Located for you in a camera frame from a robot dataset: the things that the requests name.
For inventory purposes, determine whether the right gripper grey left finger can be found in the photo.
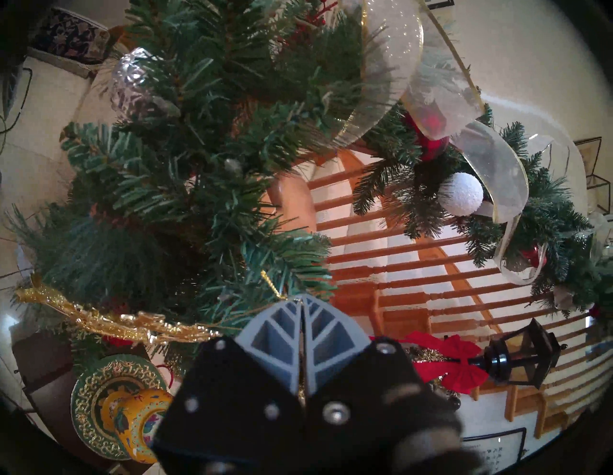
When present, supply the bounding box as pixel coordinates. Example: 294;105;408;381
150;294;308;475

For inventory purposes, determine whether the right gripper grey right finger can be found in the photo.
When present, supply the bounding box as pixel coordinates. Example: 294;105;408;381
302;294;463;475

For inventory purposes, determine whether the gold glitter reindeer ornament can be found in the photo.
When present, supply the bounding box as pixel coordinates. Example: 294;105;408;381
14;270;290;346

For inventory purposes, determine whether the white glitter ball ornament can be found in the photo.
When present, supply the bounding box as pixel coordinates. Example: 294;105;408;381
437;171;485;217

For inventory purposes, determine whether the red ball ornament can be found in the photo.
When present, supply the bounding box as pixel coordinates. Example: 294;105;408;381
413;104;452;162
521;245;547;270

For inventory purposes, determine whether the silver faceted ball ornament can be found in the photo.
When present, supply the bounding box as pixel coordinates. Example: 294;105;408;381
109;47;166;124

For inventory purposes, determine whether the yellow porcelain lidded jar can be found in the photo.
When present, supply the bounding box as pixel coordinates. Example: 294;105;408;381
100;387;175;465

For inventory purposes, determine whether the red velvet bow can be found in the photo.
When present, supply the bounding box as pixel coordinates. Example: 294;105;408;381
400;330;490;395

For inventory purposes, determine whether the wooden stair banister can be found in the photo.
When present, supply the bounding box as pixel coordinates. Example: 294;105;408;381
266;146;613;437

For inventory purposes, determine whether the ornate decorative plate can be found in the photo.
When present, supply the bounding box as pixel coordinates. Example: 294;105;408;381
70;353;169;462

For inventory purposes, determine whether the framed calligraphy scroll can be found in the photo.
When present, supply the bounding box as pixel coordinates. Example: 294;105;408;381
460;427;528;469

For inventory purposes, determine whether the black lantern lamp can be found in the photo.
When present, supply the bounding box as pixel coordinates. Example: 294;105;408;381
481;317;562;390

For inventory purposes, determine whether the dark wooden cabinet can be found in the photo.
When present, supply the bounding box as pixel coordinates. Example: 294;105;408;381
11;330;161;472

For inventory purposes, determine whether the green pine garland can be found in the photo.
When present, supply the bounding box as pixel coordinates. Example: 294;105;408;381
5;0;613;384

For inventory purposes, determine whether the brown framed picture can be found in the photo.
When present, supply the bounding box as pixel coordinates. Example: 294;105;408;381
586;174;612;217

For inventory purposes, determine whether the sheer white ribbon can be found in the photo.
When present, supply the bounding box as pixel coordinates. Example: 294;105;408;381
330;0;594;286

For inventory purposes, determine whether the red berry sprig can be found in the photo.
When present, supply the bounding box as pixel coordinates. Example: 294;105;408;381
292;0;340;45

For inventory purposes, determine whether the dark floral patterned fabric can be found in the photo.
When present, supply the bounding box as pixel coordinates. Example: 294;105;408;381
31;7;113;66

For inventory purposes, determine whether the black sleeved wrist cable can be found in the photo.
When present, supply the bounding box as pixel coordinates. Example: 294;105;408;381
383;378;487;475

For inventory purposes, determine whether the thin black camera cable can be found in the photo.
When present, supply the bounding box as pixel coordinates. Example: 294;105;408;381
0;66;33;155

